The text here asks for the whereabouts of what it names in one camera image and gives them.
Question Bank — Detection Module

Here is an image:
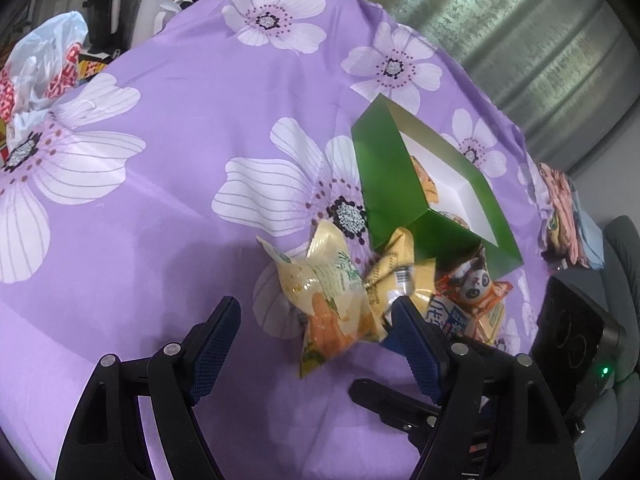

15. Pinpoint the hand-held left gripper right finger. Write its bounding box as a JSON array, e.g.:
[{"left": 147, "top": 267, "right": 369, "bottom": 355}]
[{"left": 390, "top": 296, "right": 581, "bottom": 480}]

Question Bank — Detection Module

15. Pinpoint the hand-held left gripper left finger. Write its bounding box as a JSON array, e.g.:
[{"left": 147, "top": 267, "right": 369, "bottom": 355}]
[{"left": 55, "top": 296, "right": 242, "bottom": 480}]

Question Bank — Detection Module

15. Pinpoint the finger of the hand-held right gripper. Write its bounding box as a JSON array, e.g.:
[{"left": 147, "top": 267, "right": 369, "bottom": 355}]
[{"left": 348, "top": 379, "right": 442, "bottom": 456}]

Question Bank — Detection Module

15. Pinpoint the blue white snack packet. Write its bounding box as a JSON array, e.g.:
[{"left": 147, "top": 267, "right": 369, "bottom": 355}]
[{"left": 424, "top": 300, "right": 482, "bottom": 342}]

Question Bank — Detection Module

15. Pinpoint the orange panda snack packet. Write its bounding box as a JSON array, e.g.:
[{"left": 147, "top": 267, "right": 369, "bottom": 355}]
[{"left": 434, "top": 254, "right": 514, "bottom": 319}]

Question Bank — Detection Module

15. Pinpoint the crinkled yellow snack packet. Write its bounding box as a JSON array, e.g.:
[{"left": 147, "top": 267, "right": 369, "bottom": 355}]
[{"left": 364, "top": 227, "right": 437, "bottom": 322}]

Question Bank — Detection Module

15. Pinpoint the yellow orange snack bag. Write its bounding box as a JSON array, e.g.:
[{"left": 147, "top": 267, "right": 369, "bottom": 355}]
[{"left": 256, "top": 220, "right": 389, "bottom": 379}]

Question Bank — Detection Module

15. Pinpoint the green cardboard box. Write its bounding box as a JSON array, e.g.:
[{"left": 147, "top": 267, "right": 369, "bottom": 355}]
[{"left": 351, "top": 94, "right": 524, "bottom": 281}]

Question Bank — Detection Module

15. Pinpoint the tan snack packet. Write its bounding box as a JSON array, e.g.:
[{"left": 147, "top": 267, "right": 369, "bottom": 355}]
[{"left": 410, "top": 155, "right": 441, "bottom": 206}]

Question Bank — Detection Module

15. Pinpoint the pile of folded clothes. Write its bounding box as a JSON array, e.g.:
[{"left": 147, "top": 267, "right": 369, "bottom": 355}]
[{"left": 536, "top": 161, "right": 607, "bottom": 272}]

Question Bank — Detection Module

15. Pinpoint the purple floral blanket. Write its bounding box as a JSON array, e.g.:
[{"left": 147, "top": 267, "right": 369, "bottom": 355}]
[{"left": 0, "top": 0, "right": 551, "bottom": 480}]

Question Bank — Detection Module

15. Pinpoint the silver grey curtain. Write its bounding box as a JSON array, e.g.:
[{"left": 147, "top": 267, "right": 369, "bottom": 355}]
[{"left": 377, "top": 0, "right": 632, "bottom": 166}]

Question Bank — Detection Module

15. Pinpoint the white red plastic bag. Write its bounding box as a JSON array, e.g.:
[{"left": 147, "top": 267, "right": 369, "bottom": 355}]
[{"left": 0, "top": 10, "right": 92, "bottom": 137}]

